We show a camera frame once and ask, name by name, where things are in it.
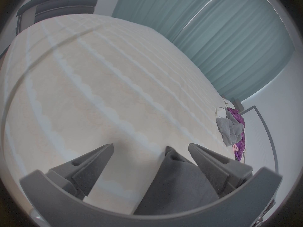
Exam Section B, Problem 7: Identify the grey bedside table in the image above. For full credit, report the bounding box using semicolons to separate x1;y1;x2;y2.
233;98;244;113

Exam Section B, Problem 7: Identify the grey garment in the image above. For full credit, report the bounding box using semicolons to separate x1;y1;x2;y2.
216;109;244;147

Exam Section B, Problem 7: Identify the white garment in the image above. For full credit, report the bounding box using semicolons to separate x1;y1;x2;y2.
215;107;228;119

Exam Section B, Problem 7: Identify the white printed pillow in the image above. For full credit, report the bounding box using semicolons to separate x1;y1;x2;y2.
221;98;235;108

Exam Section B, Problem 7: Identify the blue-green curtain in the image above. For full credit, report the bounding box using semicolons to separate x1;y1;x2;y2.
170;0;297;101
111;0;228;41

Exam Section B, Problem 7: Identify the black garment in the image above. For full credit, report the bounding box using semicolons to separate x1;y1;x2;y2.
134;146;220;216

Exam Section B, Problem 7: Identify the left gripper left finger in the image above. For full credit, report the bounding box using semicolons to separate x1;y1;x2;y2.
47;143;114;197

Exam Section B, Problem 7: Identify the purple garment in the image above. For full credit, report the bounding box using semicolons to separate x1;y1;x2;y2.
227;107;247;161

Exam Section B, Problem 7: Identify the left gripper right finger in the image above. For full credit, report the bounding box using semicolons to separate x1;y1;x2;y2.
188;143;254;194

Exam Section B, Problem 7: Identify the bed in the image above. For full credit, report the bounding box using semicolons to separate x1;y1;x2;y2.
0;13;278;215

